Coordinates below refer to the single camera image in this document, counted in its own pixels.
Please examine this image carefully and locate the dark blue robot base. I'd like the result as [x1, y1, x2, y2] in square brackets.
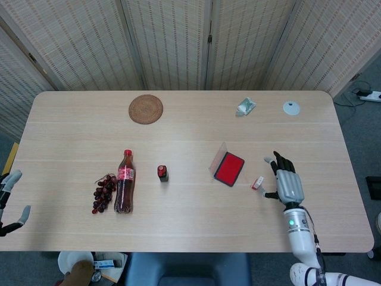
[124, 252, 252, 286]

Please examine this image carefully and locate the cola bottle red cap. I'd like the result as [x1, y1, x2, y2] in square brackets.
[114, 149, 136, 215]

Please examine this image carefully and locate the black flat device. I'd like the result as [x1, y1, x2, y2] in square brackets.
[365, 176, 381, 201]

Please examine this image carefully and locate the black floor cable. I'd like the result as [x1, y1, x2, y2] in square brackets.
[333, 80, 373, 120]

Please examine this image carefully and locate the brown rounded object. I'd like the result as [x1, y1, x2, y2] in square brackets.
[64, 260, 95, 286]

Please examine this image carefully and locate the dark red grape bunch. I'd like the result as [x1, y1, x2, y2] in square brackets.
[91, 173, 118, 215]

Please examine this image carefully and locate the small red-capped bottle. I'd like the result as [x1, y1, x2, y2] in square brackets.
[157, 164, 170, 183]

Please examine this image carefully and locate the bamboo folding screen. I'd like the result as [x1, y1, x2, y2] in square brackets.
[0, 0, 381, 142]

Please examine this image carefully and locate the round woven coaster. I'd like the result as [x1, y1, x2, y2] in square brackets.
[128, 94, 164, 125]

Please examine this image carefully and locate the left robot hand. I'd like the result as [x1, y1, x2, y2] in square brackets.
[0, 169, 32, 238]

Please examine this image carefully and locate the small red white stamp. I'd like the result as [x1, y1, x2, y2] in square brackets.
[250, 175, 266, 191]

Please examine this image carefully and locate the red ink pad clear lid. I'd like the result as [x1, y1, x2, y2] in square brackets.
[208, 142, 245, 188]

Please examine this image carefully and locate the small blue white box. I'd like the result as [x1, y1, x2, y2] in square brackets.
[92, 259, 115, 271]

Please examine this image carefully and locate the crumpled tissue packet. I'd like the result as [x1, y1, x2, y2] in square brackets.
[236, 97, 257, 117]

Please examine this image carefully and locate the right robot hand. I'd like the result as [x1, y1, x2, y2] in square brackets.
[258, 151, 305, 206]

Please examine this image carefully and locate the white round plate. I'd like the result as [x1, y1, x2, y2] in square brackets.
[58, 251, 95, 275]

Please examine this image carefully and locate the open cardboard box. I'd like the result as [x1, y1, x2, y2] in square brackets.
[95, 252, 129, 284]

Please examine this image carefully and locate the white power strip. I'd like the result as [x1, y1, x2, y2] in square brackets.
[358, 91, 381, 103]

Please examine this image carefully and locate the white round cable grommet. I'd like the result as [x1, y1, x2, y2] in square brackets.
[282, 100, 301, 116]

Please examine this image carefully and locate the yellow board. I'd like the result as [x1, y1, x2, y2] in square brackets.
[1, 142, 19, 176]

